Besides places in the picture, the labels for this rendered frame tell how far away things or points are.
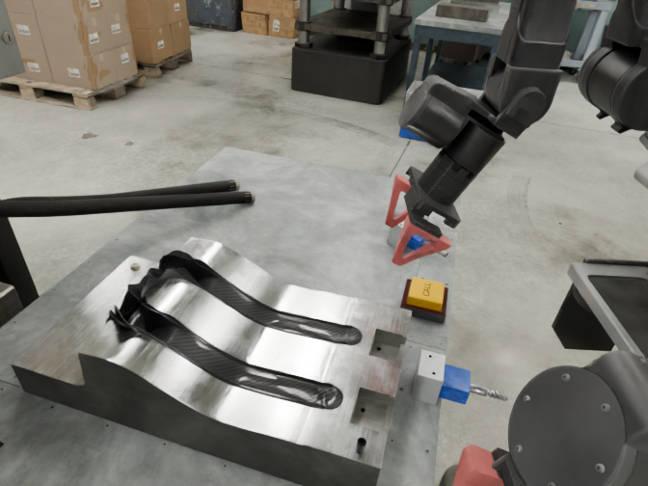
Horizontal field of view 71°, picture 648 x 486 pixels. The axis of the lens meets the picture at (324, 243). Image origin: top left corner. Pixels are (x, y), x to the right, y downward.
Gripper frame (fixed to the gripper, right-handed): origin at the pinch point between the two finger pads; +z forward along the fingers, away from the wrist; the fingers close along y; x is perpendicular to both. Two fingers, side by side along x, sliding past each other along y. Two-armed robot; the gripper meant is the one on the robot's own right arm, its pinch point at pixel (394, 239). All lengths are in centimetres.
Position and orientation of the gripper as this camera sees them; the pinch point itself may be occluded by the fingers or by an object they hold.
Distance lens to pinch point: 66.7
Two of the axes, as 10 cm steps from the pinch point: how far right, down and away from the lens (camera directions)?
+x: 8.6, 4.2, 2.8
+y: -0.1, 5.7, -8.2
